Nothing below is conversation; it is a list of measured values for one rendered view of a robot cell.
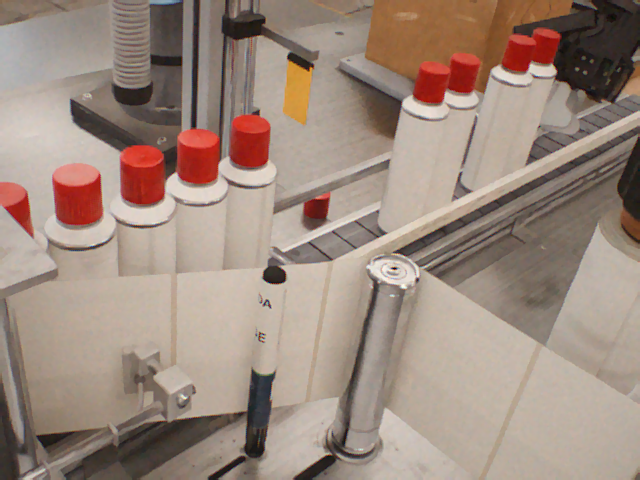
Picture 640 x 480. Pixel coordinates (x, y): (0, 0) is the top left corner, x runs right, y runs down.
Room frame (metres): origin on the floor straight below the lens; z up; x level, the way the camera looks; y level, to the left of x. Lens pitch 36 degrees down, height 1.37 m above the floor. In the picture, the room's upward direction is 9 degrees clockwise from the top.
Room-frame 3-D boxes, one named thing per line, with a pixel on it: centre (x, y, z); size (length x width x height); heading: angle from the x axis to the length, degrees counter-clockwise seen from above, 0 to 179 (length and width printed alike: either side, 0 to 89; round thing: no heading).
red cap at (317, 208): (0.80, 0.01, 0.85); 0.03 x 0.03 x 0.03
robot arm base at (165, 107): (1.00, 0.26, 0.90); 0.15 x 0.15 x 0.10
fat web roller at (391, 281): (0.39, -0.05, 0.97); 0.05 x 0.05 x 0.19
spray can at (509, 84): (0.85, -0.20, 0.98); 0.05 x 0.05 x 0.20
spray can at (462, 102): (0.76, -0.13, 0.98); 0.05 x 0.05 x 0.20
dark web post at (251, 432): (0.37, 0.02, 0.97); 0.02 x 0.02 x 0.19
